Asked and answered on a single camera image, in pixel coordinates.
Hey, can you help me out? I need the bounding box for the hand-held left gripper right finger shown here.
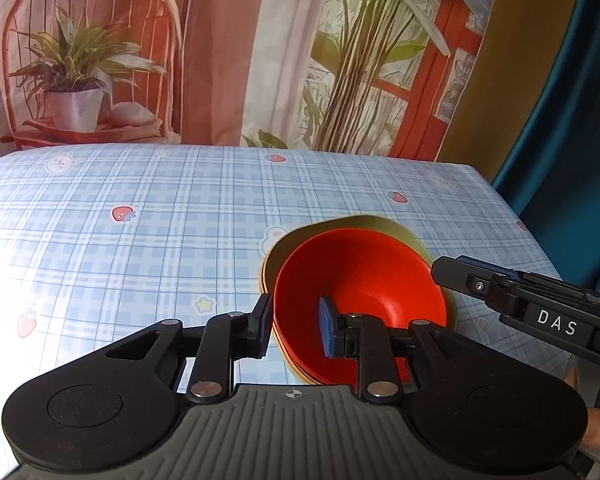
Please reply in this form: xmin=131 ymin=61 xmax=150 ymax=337
xmin=318 ymin=296 xmax=482 ymax=404

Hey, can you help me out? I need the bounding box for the mustard yellow cloth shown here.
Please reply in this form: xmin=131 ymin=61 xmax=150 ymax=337
xmin=437 ymin=0 xmax=588 ymax=181

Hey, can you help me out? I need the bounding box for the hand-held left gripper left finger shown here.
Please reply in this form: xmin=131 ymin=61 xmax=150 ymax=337
xmin=105 ymin=293 xmax=274 ymax=405

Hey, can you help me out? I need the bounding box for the teal blue curtain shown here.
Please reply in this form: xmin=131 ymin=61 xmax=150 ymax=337
xmin=490 ymin=0 xmax=600 ymax=303

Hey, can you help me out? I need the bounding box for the blue plaid strawberry tablecloth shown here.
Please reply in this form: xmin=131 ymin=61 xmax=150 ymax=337
xmin=0 ymin=142 xmax=578 ymax=480

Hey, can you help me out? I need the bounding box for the green plate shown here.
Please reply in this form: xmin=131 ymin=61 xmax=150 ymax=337
xmin=347 ymin=214 xmax=458 ymax=332

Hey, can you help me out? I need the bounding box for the orange square plate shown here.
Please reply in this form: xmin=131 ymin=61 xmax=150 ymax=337
xmin=256 ymin=219 xmax=363 ymax=386

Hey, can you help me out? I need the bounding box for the printed plant backdrop cloth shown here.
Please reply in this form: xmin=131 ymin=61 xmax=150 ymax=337
xmin=0 ymin=0 xmax=510 ymax=173

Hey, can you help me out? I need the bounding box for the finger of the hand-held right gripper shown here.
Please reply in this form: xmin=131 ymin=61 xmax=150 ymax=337
xmin=454 ymin=255 xmax=600 ymax=307
xmin=430 ymin=255 xmax=527 ymax=322

